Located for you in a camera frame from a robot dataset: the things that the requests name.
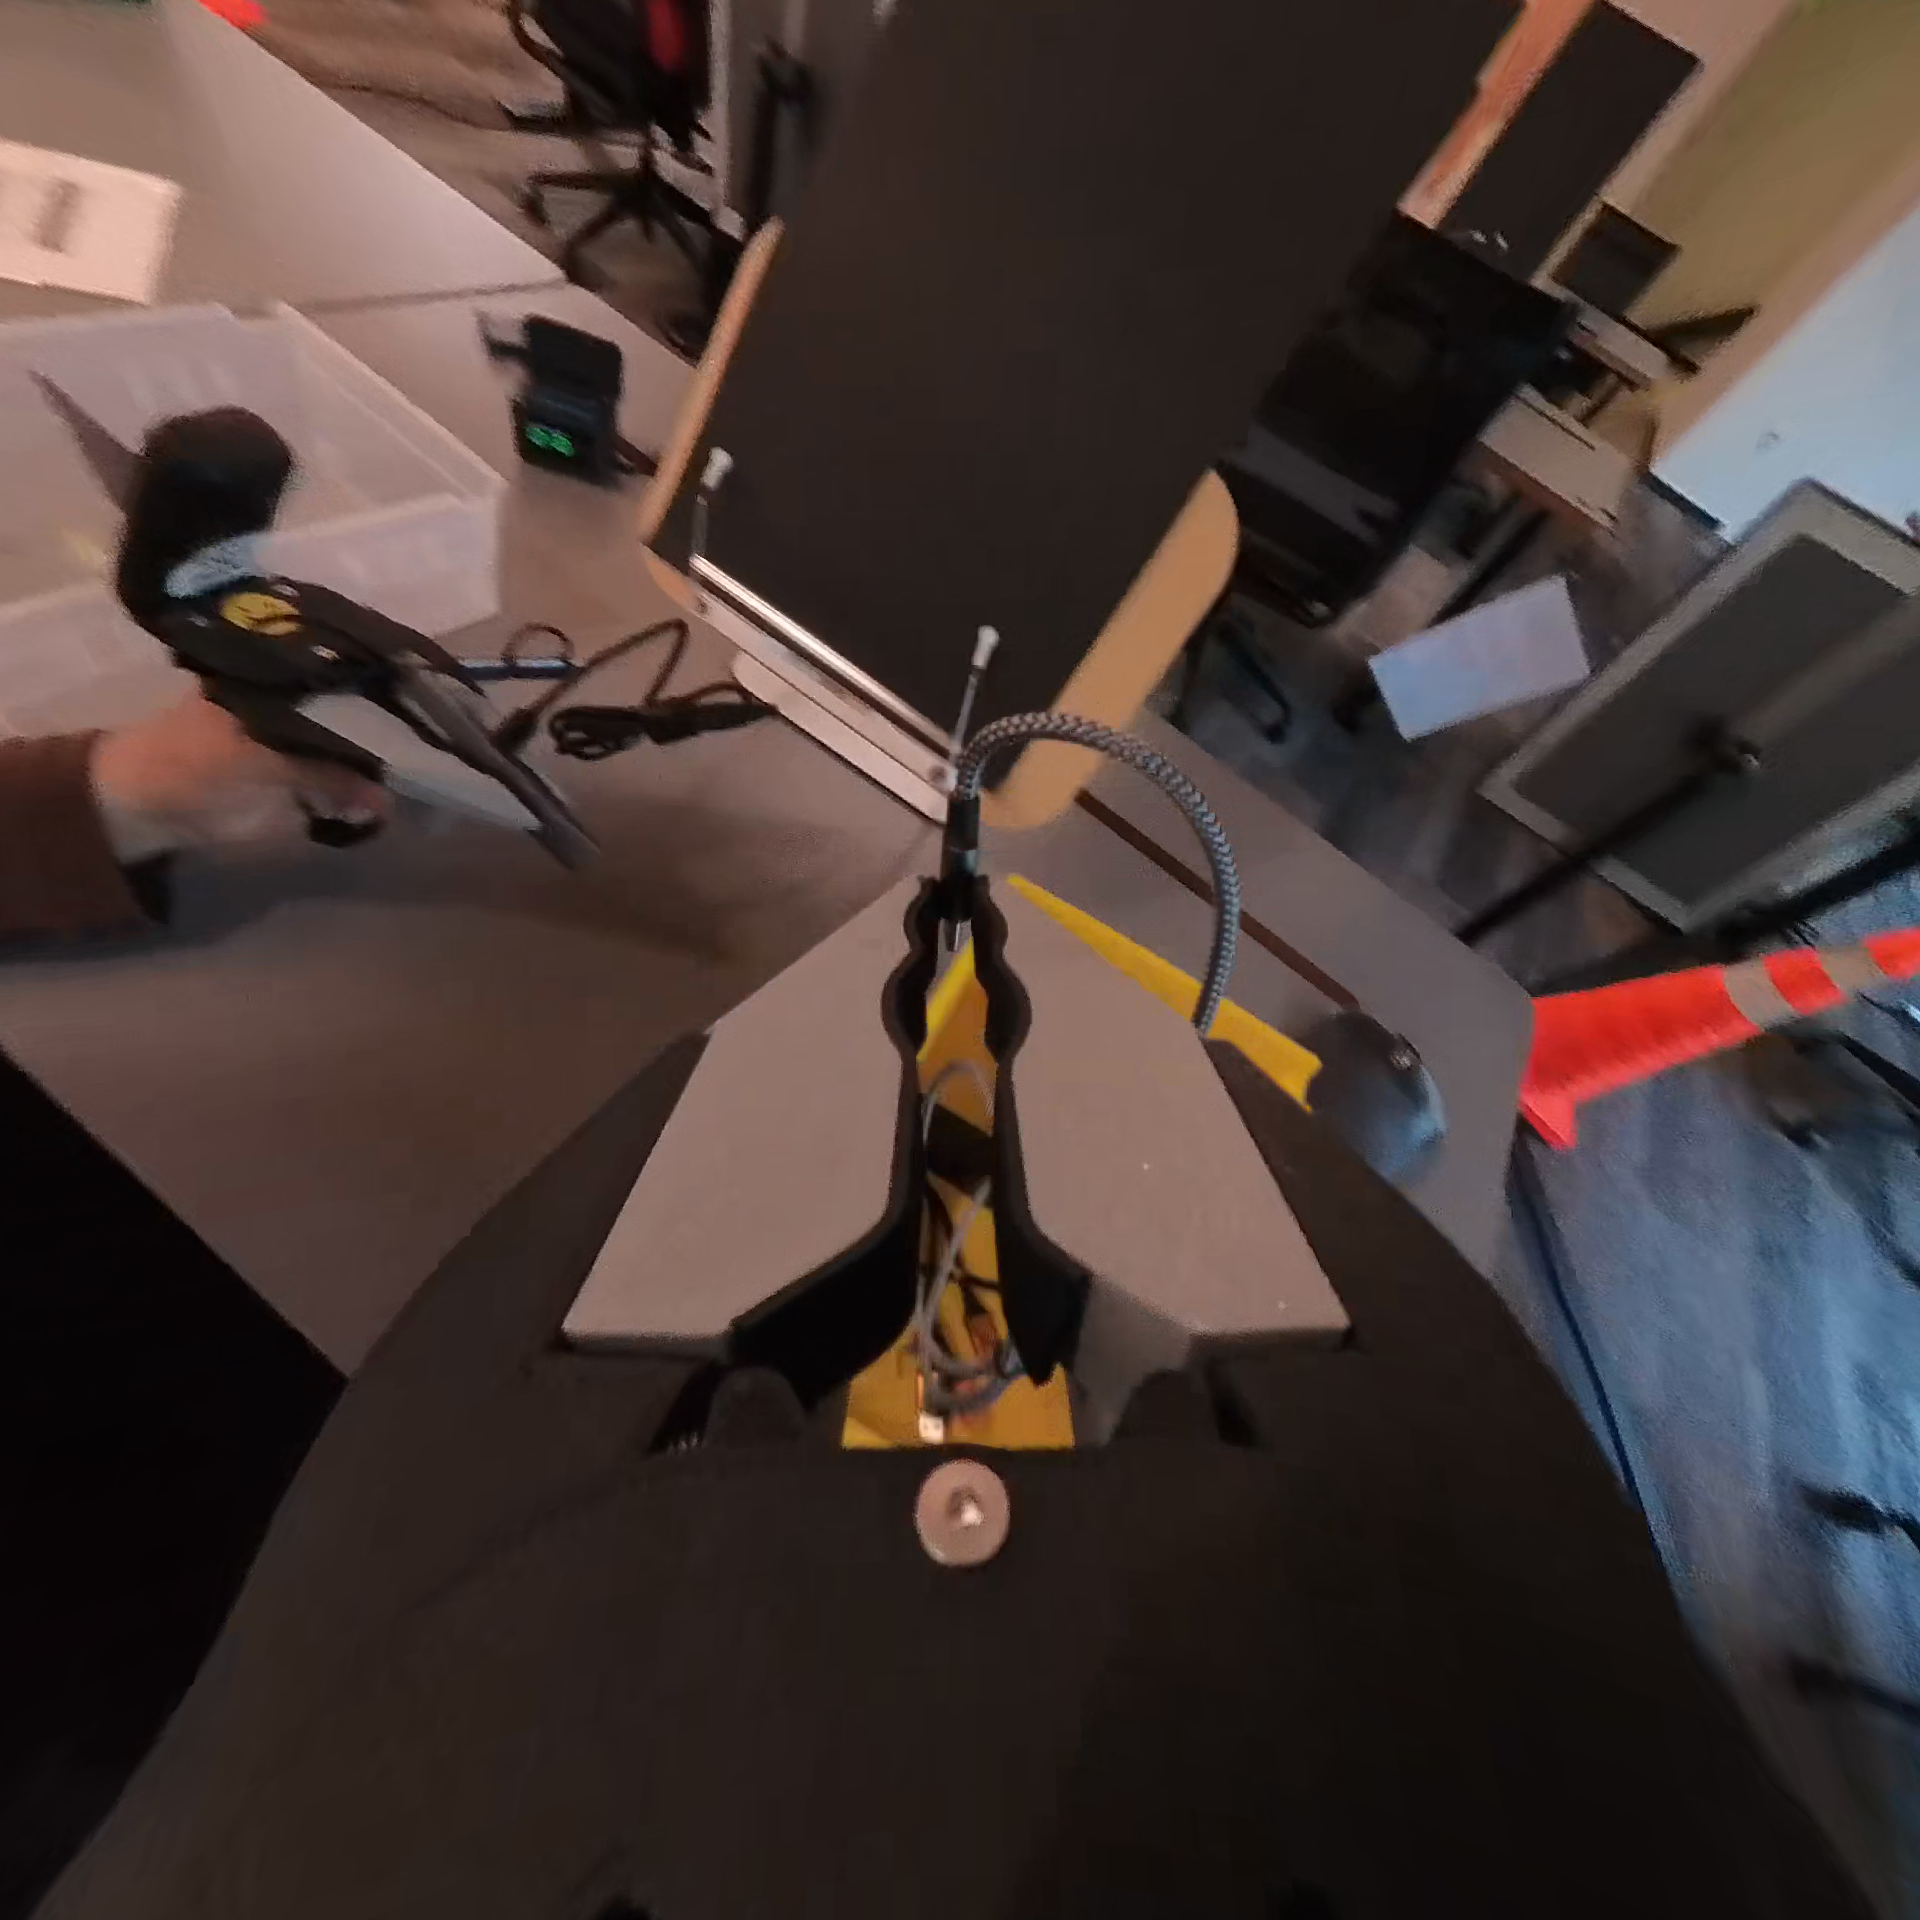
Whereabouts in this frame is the thin grey cable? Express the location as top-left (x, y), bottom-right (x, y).
top-left (907, 1051), bottom-right (1039, 1421)

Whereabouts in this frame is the orange traffic cone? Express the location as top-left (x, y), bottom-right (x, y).
top-left (1514, 922), bottom-right (1920, 1152)

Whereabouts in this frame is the white paper sheet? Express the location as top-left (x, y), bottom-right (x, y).
top-left (0, 138), bottom-right (186, 306)
top-left (1369, 577), bottom-right (1593, 740)

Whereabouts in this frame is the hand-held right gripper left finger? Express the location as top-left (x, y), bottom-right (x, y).
top-left (559, 877), bottom-right (932, 1410)

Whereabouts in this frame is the person's left hand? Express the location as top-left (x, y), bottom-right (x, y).
top-left (86, 692), bottom-right (397, 870)

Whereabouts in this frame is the dark desk with equipment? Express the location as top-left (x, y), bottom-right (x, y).
top-left (1231, 210), bottom-right (1759, 632)

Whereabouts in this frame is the metal divider rail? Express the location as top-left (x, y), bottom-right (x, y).
top-left (643, 540), bottom-right (967, 823)

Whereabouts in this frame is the yellow plastic bin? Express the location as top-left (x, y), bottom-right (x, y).
top-left (840, 870), bottom-right (1327, 1454)

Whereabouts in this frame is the person's left forearm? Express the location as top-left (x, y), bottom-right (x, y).
top-left (0, 726), bottom-right (171, 951)

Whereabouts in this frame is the grey framed partition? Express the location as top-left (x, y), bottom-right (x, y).
top-left (1477, 481), bottom-right (1920, 936)

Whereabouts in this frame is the thin black cable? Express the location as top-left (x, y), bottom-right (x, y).
top-left (450, 618), bottom-right (771, 762)

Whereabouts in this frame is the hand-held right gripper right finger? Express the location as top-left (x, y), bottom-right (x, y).
top-left (967, 883), bottom-right (1356, 1446)

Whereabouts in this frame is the black office chair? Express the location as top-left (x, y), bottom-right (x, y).
top-left (503, 0), bottom-right (738, 289)

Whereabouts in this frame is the black computer mouse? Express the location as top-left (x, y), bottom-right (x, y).
top-left (1303, 1008), bottom-right (1452, 1183)

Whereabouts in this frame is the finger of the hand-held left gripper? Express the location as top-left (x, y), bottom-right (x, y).
top-left (318, 726), bottom-right (554, 840)
top-left (383, 674), bottom-right (607, 877)

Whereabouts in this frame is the black display device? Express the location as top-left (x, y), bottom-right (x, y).
top-left (507, 315), bottom-right (630, 486)

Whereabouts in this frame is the black desk divider panel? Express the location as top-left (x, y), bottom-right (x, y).
top-left (637, 0), bottom-right (1521, 839)
top-left (1410, 0), bottom-right (1704, 289)

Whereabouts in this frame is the clear plastic bin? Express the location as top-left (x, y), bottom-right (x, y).
top-left (0, 300), bottom-right (510, 740)

